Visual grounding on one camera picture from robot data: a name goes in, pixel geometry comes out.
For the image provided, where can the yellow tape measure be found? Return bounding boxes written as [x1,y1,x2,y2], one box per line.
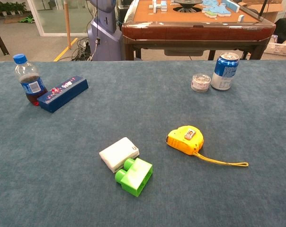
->
[166,125,249,167]

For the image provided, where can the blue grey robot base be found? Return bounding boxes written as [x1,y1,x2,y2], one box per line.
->
[87,0,123,61]

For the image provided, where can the blue felt table cloth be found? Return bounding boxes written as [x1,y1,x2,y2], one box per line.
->
[0,60,286,227]

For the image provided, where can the white tissue pack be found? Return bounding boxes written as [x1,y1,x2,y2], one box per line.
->
[98,137,140,173]

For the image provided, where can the green toy building block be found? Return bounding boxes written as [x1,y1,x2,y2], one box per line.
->
[115,157,153,197]

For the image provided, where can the clear glass ashtray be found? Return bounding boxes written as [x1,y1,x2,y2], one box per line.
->
[190,73,211,93]

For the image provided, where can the dark blue rectangular box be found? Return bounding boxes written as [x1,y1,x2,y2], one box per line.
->
[36,75,89,114]

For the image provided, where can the blue white soda can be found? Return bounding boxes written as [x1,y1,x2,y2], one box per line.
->
[210,52,240,91]

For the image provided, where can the brown mahjong table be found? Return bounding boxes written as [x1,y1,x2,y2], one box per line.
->
[121,0,277,61]

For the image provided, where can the wooden pole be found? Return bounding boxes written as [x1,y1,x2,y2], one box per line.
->
[63,0,72,50]

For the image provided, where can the black mahjong table centre dome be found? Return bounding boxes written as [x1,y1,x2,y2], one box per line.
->
[173,0,204,13]

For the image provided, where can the cola bottle blue cap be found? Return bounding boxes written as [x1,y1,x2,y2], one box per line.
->
[12,53,48,106]

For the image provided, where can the green item on floor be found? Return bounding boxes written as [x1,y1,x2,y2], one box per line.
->
[18,14,36,24]

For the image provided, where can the white plastic basket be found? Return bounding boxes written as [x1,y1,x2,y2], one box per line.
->
[263,35,286,57]

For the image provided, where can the black tripod stand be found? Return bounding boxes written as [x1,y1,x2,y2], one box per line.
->
[258,0,268,21]

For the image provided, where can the black bag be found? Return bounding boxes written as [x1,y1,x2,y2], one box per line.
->
[273,18,286,44]

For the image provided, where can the cardboard box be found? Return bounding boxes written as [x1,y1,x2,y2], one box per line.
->
[241,0,286,23]

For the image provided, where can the potted green plants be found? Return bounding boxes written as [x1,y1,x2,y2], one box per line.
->
[0,1,27,17]

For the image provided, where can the black floor cable bundle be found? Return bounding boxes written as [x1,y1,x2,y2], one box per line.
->
[71,37,96,61]

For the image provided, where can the glass partition white frame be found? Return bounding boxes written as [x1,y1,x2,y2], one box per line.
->
[27,0,91,37]

